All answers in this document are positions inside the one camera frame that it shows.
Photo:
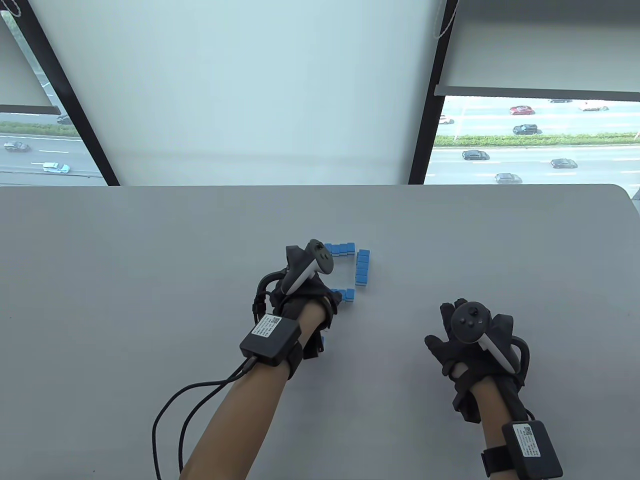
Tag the person's right hand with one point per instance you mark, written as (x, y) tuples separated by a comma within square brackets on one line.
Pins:
[(465, 357)]

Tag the person's left hand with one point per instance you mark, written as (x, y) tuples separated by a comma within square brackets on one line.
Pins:
[(320, 295)]

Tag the person's left forearm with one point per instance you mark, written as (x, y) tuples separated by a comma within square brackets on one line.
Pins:
[(240, 415)]

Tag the person's right forearm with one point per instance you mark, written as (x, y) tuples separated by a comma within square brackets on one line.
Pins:
[(492, 415)]

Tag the wide white roller blind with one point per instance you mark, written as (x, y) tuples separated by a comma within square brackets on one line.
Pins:
[(250, 90)]

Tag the green roadside hedge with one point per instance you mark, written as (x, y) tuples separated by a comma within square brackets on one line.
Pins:
[(525, 140), (30, 129)]

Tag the grey roller blind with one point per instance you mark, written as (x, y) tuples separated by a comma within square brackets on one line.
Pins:
[(540, 45), (15, 85)]

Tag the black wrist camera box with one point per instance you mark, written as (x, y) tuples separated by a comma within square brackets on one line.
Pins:
[(530, 450), (270, 340)]

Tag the black window frame post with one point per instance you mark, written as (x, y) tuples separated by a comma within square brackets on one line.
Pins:
[(70, 100), (430, 110)]

